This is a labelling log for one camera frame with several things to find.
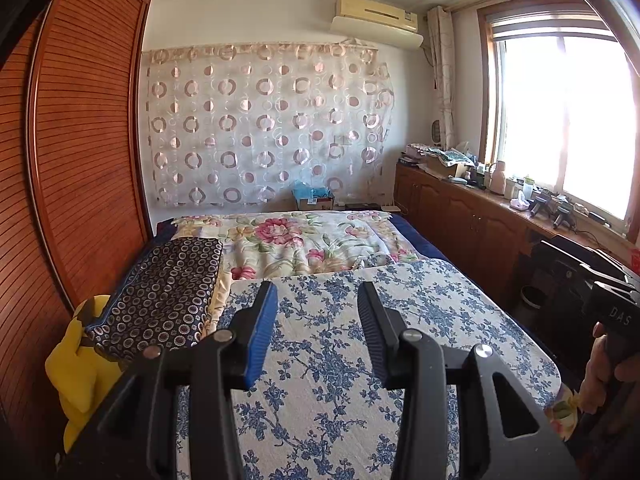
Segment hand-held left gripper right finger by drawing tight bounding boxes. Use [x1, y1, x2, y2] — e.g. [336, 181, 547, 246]
[357, 281, 583, 480]

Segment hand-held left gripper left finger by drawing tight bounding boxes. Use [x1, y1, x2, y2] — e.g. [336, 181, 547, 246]
[60, 280, 279, 480]

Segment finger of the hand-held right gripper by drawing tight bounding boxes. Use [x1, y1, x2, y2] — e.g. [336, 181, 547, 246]
[537, 239, 601, 273]

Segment navy circle-patterned pajama top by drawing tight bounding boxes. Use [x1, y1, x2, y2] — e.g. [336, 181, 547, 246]
[84, 236, 224, 362]

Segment person's right hand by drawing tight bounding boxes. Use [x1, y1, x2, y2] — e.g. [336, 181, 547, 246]
[577, 322, 640, 402]

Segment small trash bin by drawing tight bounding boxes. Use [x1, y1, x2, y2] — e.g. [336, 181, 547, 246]
[520, 285, 546, 313]

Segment blue floral quilt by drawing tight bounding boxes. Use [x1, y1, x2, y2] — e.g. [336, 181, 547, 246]
[175, 258, 563, 480]

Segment cream floral bedsheet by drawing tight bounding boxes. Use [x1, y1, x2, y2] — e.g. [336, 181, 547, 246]
[172, 210, 586, 427]

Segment navy bed blanket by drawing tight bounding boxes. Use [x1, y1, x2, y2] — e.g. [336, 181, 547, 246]
[107, 212, 441, 301]

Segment wooden sideboard cabinet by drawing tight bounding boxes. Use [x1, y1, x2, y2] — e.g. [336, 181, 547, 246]
[395, 160, 640, 311]

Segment wooden-framed window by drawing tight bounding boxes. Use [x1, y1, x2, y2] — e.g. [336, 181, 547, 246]
[477, 2, 640, 238]

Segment blue tissue box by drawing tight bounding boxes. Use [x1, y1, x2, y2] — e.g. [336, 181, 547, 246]
[292, 180, 336, 211]

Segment pile of papers and boxes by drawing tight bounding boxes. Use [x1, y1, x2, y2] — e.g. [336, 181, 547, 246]
[404, 142, 478, 171]

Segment yellow plush toy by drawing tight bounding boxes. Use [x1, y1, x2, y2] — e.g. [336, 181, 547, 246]
[45, 294, 126, 453]

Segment sheer circle-patterned curtain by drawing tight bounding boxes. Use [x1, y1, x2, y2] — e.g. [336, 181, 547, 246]
[141, 42, 398, 207]

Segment beige window curtain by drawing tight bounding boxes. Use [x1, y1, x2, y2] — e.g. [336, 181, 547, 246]
[426, 6, 458, 148]

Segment wooden louvered wardrobe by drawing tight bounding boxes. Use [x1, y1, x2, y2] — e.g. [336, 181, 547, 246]
[0, 0, 153, 461]

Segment cream wall air conditioner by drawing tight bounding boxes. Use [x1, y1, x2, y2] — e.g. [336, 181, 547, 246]
[330, 0, 423, 51]

